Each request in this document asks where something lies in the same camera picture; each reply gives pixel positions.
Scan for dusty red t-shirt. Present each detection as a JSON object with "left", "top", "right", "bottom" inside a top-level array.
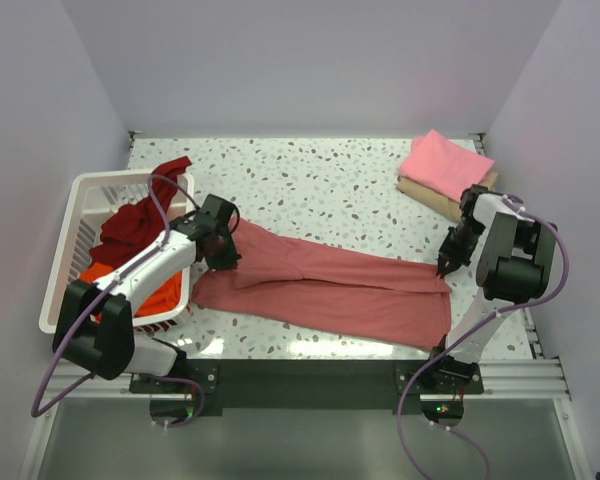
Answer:
[{"left": 192, "top": 221, "right": 451, "bottom": 350}]

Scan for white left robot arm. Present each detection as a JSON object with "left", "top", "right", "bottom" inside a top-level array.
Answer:
[{"left": 52, "top": 194, "right": 240, "bottom": 380}]

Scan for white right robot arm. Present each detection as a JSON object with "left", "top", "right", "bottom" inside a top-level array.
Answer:
[{"left": 424, "top": 185, "right": 564, "bottom": 385}]

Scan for folded beige t-shirt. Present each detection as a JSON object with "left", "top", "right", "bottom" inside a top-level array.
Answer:
[{"left": 396, "top": 171, "right": 499, "bottom": 223}]

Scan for dark red t-shirt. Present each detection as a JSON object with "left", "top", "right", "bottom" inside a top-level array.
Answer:
[{"left": 80, "top": 156, "right": 191, "bottom": 281}]

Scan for orange t-shirt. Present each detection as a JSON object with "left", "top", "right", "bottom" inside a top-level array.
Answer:
[{"left": 80, "top": 262, "right": 182, "bottom": 318}]

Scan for folded pink t-shirt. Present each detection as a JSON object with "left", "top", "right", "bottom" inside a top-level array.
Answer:
[{"left": 399, "top": 130, "right": 494, "bottom": 202}]

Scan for white plastic laundry basket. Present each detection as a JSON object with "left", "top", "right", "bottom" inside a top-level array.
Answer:
[{"left": 38, "top": 169, "right": 193, "bottom": 334}]

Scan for aluminium frame rail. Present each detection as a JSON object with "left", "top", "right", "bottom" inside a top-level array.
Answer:
[{"left": 42, "top": 355, "right": 574, "bottom": 400}]

